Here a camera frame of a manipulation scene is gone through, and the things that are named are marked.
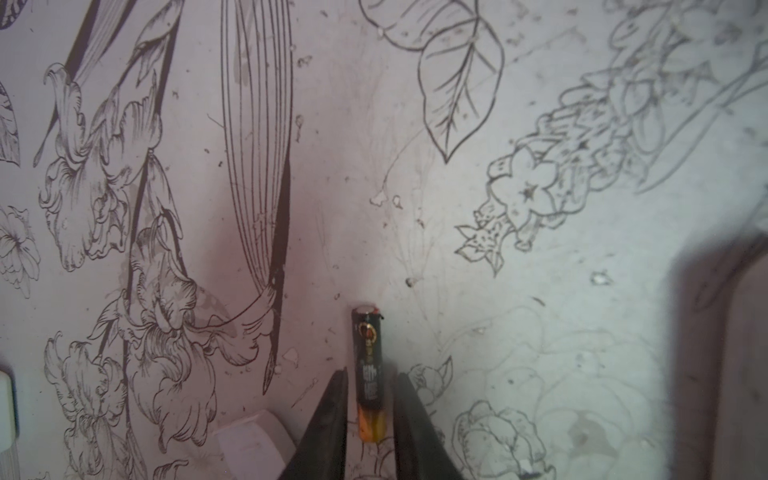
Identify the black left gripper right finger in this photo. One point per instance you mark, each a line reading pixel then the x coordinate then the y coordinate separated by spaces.
pixel 419 454

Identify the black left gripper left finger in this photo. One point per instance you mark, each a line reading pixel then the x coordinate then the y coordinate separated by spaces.
pixel 321 453

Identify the white battery cover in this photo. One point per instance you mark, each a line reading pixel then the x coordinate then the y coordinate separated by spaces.
pixel 255 447

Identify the black gold AAA battery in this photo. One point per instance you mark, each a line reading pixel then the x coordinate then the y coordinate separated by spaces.
pixel 369 373

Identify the large white remote control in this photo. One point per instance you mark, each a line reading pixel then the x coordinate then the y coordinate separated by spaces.
pixel 740 435

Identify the small white remote control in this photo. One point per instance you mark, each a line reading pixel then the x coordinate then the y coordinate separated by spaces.
pixel 8 423

